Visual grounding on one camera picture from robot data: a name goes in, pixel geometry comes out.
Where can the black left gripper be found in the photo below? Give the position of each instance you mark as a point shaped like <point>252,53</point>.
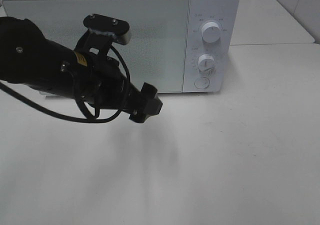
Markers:
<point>107,91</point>

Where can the white microwave door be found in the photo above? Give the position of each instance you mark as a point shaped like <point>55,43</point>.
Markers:
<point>156,51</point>

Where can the round white door button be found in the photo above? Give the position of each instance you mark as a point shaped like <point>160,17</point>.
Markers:
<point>202,83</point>

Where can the white timer knob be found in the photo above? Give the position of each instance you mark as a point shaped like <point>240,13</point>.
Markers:
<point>206,63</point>

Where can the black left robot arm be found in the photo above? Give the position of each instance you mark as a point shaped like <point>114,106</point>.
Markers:
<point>28,58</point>

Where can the white microwave oven body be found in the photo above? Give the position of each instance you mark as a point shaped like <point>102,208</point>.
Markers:
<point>178,46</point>

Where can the upper white power knob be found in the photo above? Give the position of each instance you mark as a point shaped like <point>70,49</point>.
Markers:
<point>211,31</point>

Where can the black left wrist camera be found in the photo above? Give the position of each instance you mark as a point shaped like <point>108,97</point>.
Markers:
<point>102,32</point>

